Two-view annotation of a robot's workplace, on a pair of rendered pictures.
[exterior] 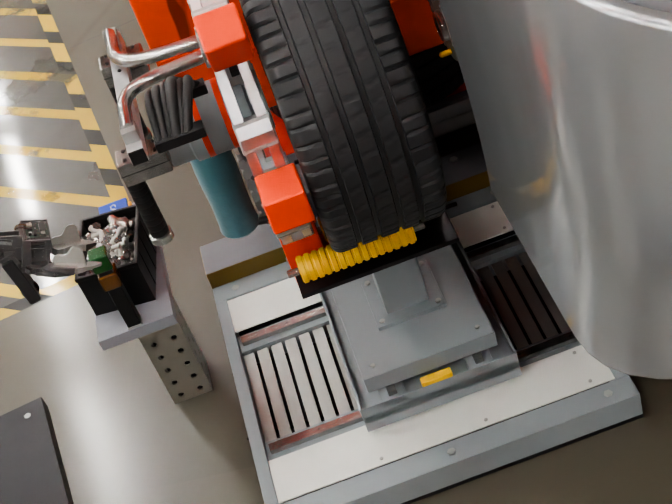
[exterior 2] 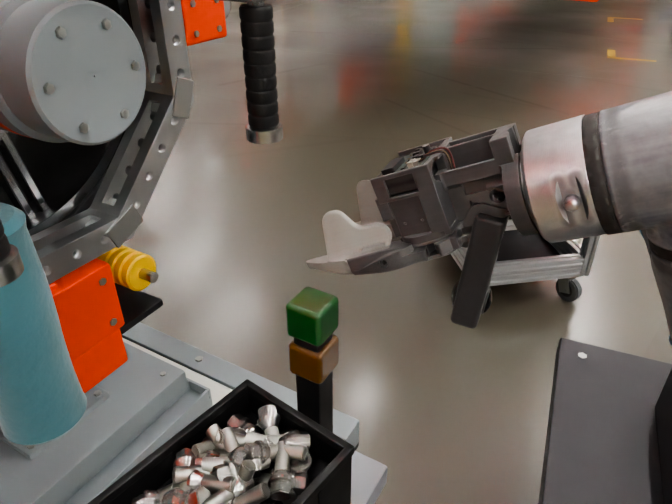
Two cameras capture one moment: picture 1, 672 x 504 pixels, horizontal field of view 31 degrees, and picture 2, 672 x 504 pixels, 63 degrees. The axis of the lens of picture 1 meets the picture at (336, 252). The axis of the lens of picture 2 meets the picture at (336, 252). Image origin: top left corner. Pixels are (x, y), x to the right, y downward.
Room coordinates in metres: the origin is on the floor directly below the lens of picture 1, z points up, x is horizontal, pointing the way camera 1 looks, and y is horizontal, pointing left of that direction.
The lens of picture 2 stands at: (2.31, 0.69, 0.98)
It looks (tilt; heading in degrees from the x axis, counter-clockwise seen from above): 32 degrees down; 211
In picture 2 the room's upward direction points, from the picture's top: straight up
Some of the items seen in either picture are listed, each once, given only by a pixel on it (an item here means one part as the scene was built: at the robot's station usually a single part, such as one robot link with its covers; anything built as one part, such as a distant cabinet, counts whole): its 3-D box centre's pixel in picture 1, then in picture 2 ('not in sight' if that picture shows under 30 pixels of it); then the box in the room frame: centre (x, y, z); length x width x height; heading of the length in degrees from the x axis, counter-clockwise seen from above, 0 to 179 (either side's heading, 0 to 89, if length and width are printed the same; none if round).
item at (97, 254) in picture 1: (100, 259); (312, 316); (1.95, 0.45, 0.64); 0.04 x 0.04 x 0.04; 0
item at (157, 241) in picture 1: (148, 207); (260, 71); (1.80, 0.29, 0.83); 0.04 x 0.04 x 0.16
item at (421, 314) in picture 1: (393, 266); (28, 369); (1.98, -0.11, 0.32); 0.40 x 0.30 x 0.28; 0
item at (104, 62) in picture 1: (124, 64); not in sight; (2.14, 0.27, 0.93); 0.09 x 0.05 x 0.05; 90
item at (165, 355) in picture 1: (161, 327); not in sight; (2.18, 0.45, 0.21); 0.10 x 0.10 x 0.42; 0
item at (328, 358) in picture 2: (109, 277); (313, 354); (1.95, 0.45, 0.59); 0.04 x 0.04 x 0.04; 0
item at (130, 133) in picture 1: (161, 77); not in sight; (1.88, 0.18, 1.03); 0.19 x 0.18 x 0.11; 90
